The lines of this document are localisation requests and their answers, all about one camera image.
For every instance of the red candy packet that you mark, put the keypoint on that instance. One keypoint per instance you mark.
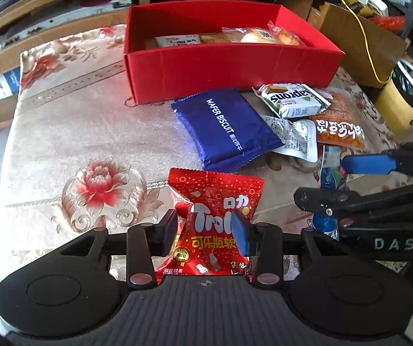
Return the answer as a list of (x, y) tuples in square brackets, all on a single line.
[(210, 202)]

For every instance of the blue wafer biscuit packet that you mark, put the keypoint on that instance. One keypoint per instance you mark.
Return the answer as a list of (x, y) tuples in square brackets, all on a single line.
[(221, 126)]

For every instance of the green white wafer packet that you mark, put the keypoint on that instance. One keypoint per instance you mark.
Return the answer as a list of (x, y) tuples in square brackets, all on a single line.
[(293, 101)]

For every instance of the yellow bin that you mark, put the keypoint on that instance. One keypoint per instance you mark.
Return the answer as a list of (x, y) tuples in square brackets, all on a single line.
[(397, 108)]

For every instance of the blue clear snack packet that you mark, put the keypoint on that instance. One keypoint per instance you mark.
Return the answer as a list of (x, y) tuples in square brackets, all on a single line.
[(330, 176)]

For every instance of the pink clear bread packet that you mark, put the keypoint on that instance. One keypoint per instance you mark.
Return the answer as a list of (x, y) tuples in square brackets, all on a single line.
[(257, 36)]

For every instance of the red cardboard box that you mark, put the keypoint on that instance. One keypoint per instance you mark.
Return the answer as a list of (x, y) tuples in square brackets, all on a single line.
[(228, 68)]

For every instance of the clear white-label snack packet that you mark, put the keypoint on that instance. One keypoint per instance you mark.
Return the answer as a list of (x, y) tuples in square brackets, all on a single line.
[(296, 138)]

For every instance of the silver media player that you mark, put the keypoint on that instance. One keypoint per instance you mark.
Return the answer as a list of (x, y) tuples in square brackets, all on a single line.
[(66, 14)]

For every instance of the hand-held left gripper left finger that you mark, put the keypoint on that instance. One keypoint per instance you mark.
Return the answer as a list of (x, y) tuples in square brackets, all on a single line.
[(170, 232)]

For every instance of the wooden television stand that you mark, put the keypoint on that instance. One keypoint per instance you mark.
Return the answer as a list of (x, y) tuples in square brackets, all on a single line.
[(66, 3)]

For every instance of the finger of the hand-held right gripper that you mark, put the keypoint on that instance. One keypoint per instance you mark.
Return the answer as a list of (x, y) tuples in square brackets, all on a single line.
[(336, 202), (368, 164)]

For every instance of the long silver snack packet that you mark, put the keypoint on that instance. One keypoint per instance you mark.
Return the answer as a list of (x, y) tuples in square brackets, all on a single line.
[(174, 40)]

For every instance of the gold cracker packet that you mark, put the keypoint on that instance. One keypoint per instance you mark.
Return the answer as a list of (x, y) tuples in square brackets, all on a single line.
[(217, 38)]

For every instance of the floral tablecloth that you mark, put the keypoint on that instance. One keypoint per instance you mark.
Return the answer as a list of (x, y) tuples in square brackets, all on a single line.
[(66, 133)]

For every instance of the brown cardboard box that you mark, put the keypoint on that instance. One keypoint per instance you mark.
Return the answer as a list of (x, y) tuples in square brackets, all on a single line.
[(350, 43)]

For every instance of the clear orange snack packet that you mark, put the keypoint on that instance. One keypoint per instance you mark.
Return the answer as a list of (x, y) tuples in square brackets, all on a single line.
[(339, 129)]

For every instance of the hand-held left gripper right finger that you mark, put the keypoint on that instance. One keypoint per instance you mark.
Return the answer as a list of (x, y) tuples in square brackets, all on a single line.
[(240, 232)]

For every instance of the white power strip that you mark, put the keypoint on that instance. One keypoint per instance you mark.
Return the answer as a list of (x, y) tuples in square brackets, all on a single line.
[(372, 0)]

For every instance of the red plastic bag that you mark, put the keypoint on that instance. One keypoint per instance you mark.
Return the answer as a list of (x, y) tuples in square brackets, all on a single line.
[(390, 21)]

